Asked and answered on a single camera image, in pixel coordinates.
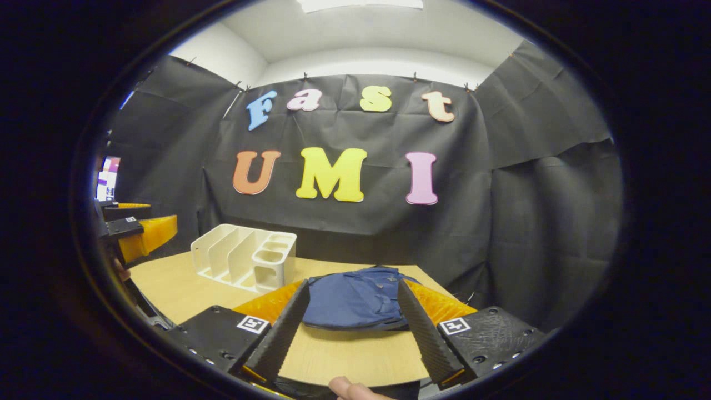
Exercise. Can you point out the black backdrop cloth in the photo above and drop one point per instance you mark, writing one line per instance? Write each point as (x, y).
(500, 222)

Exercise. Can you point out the blue schoolbag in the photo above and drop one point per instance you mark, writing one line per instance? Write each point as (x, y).
(350, 300)

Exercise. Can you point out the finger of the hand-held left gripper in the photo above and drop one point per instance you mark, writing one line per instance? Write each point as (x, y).
(155, 233)
(125, 213)

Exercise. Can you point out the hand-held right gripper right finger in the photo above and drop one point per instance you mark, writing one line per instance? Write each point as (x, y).
(425, 333)

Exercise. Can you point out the computer monitor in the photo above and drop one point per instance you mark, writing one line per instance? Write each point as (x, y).
(108, 178)

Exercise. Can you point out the thin white rod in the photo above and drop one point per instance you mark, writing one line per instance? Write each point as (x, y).
(233, 104)

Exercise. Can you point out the ceiling light panel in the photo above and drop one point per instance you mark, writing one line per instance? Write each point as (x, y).
(361, 4)

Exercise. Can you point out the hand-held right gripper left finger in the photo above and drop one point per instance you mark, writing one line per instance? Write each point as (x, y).
(283, 333)

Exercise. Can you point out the cream plastic bookshelf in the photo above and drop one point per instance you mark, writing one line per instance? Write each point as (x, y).
(266, 272)

